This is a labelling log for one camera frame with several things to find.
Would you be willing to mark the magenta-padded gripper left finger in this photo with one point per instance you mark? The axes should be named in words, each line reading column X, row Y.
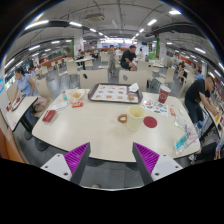
column 55, row 165

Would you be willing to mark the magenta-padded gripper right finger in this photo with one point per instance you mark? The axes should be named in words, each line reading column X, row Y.
column 166, row 165

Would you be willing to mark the clear plastic packet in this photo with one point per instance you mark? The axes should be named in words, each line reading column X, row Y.
column 181, row 122

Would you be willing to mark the flat round red coaster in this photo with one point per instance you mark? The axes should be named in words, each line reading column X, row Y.
column 150, row 122

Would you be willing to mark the red flat box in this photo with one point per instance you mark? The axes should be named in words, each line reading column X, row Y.
column 49, row 115

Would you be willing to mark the small red sauce packet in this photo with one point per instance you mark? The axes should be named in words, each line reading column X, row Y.
column 172, row 111
column 77, row 104

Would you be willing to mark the colourful printed flyer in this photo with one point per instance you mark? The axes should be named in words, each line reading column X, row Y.
column 155, row 107

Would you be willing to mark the white paper receipt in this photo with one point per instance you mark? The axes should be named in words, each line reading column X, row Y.
column 59, row 106

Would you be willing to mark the beige cafeteria table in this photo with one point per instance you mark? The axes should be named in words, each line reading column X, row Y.
column 21, row 111
column 216, row 121

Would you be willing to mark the red paper cup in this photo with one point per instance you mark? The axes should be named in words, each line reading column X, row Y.
column 163, row 95

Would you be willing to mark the clear plastic food bag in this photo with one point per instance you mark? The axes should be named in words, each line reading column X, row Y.
column 77, row 95

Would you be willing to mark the crumpled white napkin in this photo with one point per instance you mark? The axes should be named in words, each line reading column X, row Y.
column 134, row 87

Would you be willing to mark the brown tray with paper liner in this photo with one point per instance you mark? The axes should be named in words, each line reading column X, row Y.
column 110, row 93

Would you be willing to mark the beige chair with round hole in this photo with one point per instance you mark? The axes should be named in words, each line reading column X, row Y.
column 133, row 79
column 95, row 78

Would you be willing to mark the beige cafeteria chairs group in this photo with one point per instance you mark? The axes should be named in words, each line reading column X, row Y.
column 71, row 67

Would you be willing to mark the ceiling lights group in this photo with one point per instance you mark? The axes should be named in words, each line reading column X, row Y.
column 151, row 22

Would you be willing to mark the ceiling air conditioner unit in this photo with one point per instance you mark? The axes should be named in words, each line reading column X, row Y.
column 95, row 17

